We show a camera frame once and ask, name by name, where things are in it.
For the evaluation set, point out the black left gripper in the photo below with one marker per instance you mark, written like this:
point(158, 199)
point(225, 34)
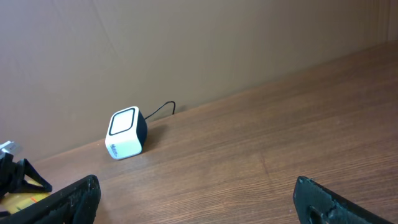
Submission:
point(21, 177)

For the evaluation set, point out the yellow lidded jar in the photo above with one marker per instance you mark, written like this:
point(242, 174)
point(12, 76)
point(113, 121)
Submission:
point(14, 202)

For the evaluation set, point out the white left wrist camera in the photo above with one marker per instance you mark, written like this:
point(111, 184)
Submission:
point(10, 148)

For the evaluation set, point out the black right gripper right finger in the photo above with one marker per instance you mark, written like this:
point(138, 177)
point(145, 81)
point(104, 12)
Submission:
point(315, 204)

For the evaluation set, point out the white barcode scanner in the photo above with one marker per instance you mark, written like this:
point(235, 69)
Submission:
point(126, 134)

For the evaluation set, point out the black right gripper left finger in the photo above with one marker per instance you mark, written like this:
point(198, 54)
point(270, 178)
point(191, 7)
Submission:
point(74, 204)

